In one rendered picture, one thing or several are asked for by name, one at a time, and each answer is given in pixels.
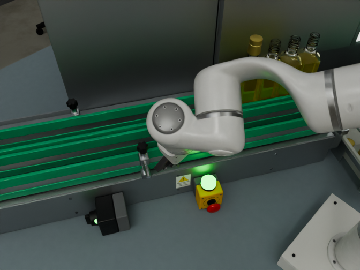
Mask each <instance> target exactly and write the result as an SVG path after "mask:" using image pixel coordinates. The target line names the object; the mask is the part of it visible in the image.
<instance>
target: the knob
mask: <svg viewBox="0 0 360 270"><path fill-rule="evenodd" d="M96 218H97V215H96V210H93V211H90V212H89V214H87V215H85V219H86V222H87V224H91V225H92V226H98V224H97V223H95V219H96Z"/></svg>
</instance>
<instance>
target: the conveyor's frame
mask: <svg viewBox="0 0 360 270"><path fill-rule="evenodd" d="M334 138H335V136H334V134H333V133H332V132H329V133H324V134H319V135H316V136H311V137H306V138H301V139H296V140H291V141H286V142H282V143H278V144H273V145H268V146H264V147H258V148H254V149H249V150H245V151H241V152H239V153H237V154H234V155H232V156H216V157H213V156H212V157H211V158H207V159H203V160H198V161H193V162H188V163H184V164H180V166H179V167H177V166H176V165H175V166H174V167H168V168H167V169H166V170H163V169H162V170H161V171H159V172H157V171H156V170H151V173H153V175H154V176H152V177H151V178H147V179H142V178H141V179H139V175H141V173H137V174H134V173H133V175H127V176H123V177H121V176H120V177H118V178H113V179H108V180H107V179H106V180H105V181H100V182H95V183H93V182H92V183H90V184H85V185H80V186H75V187H70V188H67V189H64V188H63V189H62V190H57V191H53V192H47V193H43V194H37V195H33V196H29V197H24V198H19V199H15V200H10V201H4V202H0V234H3V233H8V232H11V231H15V230H20V229H25V228H29V227H33V226H38V225H41V224H46V223H51V222H55V221H60V220H65V219H69V218H73V217H77V216H81V215H86V214H89V212H90V211H93V210H95V209H96V207H95V198H97V197H103V196H107V195H110V194H111V195H112V196H113V194H115V193H120V192H123V193H124V198H125V203H126V205H130V204H135V203H140V202H143V201H148V200H152V199H156V198H161V197H166V196H170V195H173V194H178V193H183V192H188V191H192V190H193V179H194V178H197V177H201V176H205V175H211V174H216V175H217V177H218V181H219V182H220V184H223V183H227V182H232V181H236V180H240V179H244V178H249V177H253V176H258V175H263V174H267V173H272V172H275V171H279V170H284V169H289V168H293V167H298V166H302V165H306V164H310V163H315V162H319V161H323V160H324V158H325V156H326V154H327V152H328V150H329V148H330V146H331V144H332V142H333V140H334Z"/></svg>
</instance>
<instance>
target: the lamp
mask: <svg viewBox="0 0 360 270"><path fill-rule="evenodd" d="M200 186H201V188H202V189H203V190H205V191H213V190H214V189H215V188H216V179H215V177H214V176H212V175H205V176H203V177H202V179H201V183H200Z"/></svg>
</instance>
